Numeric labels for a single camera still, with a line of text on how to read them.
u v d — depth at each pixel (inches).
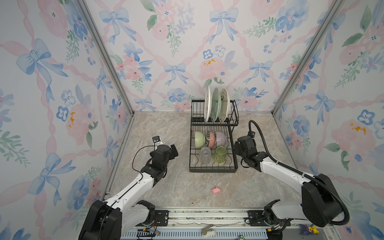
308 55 33.8
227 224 28.8
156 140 28.8
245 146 26.2
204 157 34.3
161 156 24.7
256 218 28.9
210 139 36.4
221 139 36.2
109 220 15.8
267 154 24.2
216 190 31.7
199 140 35.8
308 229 27.1
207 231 27.3
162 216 29.6
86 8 27.6
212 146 36.7
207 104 69.0
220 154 37.2
